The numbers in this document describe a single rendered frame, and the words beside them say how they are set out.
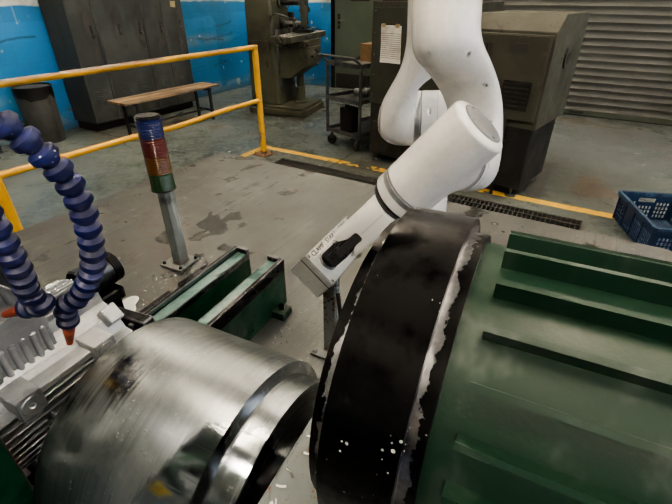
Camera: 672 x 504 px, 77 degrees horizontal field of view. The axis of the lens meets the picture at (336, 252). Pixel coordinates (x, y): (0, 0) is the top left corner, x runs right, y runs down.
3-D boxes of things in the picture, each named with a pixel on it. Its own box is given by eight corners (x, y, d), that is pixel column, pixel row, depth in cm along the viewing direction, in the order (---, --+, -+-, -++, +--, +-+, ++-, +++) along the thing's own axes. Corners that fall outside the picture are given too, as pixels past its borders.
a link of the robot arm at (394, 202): (400, 156, 64) (387, 169, 66) (379, 176, 57) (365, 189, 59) (438, 196, 65) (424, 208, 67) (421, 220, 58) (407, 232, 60)
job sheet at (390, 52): (400, 64, 372) (402, 24, 356) (399, 64, 371) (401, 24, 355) (379, 61, 384) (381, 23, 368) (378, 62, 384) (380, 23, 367)
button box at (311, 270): (317, 298, 75) (334, 285, 71) (289, 270, 75) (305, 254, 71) (356, 253, 88) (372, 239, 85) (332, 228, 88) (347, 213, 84)
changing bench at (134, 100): (207, 113, 602) (202, 81, 579) (223, 116, 587) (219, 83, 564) (117, 138, 501) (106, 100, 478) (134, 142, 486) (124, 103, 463)
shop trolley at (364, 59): (405, 138, 499) (413, 44, 447) (352, 155, 448) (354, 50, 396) (373, 129, 532) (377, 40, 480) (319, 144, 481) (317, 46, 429)
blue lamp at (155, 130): (151, 141, 100) (147, 122, 98) (133, 138, 102) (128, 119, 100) (170, 135, 105) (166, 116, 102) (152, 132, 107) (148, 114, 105)
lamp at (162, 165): (159, 177, 105) (155, 160, 102) (142, 174, 107) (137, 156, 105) (177, 170, 109) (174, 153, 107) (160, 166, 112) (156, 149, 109)
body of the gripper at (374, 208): (394, 166, 66) (351, 208, 73) (369, 190, 58) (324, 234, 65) (427, 201, 66) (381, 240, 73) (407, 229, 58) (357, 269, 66)
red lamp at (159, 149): (155, 160, 102) (151, 141, 100) (137, 156, 105) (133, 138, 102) (174, 153, 107) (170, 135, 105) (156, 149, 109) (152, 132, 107)
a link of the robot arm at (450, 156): (417, 167, 66) (379, 161, 59) (485, 104, 57) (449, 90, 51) (443, 211, 63) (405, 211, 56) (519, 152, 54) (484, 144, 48)
